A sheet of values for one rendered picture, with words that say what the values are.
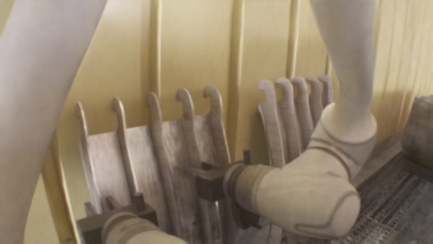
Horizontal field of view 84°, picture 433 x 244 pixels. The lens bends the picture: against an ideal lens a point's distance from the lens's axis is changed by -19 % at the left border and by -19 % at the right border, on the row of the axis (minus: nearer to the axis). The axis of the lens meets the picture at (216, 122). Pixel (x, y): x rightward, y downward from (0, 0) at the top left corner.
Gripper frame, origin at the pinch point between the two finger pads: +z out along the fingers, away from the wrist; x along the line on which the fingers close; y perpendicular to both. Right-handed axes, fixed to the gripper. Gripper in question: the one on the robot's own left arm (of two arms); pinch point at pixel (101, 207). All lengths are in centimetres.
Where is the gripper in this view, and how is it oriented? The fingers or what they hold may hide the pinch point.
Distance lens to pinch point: 60.4
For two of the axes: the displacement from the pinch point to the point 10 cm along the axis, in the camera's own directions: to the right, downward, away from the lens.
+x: -7.9, 1.6, -5.9
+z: -6.0, -0.6, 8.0
